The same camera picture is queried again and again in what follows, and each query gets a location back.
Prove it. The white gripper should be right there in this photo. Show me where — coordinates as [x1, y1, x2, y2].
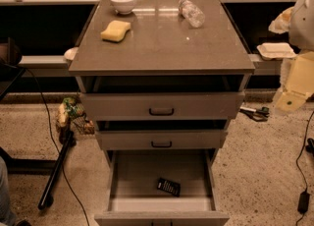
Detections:
[274, 51, 314, 112]

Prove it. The black rxbar chocolate bar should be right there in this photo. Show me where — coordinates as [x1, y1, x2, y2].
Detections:
[157, 178, 181, 198]

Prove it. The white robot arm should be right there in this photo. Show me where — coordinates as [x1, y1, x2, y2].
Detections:
[269, 0, 314, 113]

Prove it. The grey drawer cabinet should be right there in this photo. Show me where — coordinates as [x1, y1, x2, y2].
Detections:
[68, 0, 256, 226]

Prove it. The bottom grey drawer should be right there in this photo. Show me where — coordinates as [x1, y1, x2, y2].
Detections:
[95, 149, 229, 226]

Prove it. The grey drawer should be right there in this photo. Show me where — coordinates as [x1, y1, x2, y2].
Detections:
[80, 92, 244, 121]
[95, 130, 228, 150]
[95, 149, 229, 226]

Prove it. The middle grey drawer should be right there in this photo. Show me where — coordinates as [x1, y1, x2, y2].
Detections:
[95, 130, 228, 150]

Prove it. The top grey drawer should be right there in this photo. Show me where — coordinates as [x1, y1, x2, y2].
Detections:
[80, 92, 244, 121]

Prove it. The white takeout clamshell container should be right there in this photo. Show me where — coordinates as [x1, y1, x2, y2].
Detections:
[257, 42, 296, 60]

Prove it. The clear plastic water bottle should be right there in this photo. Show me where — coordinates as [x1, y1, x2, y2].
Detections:
[179, 0, 205, 28]

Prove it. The yellow sponge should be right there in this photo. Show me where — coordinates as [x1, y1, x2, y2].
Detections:
[100, 21, 131, 42]

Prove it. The white ceramic bowl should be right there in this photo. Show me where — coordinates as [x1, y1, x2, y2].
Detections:
[109, 0, 137, 15]

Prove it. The small white plate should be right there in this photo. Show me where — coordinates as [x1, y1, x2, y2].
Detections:
[64, 47, 79, 61]

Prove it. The black table leg base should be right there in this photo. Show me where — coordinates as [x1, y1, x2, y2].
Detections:
[0, 131, 76, 210]

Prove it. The person leg in jeans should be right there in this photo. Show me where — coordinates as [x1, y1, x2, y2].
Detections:
[0, 157, 17, 226]

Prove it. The black power adapter with cable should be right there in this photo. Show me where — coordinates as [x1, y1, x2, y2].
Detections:
[295, 111, 314, 226]

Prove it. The wire basket with snacks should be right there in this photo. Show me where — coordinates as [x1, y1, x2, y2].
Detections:
[56, 97, 94, 135]

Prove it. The black floor cable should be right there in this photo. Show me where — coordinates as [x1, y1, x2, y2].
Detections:
[24, 67, 91, 226]

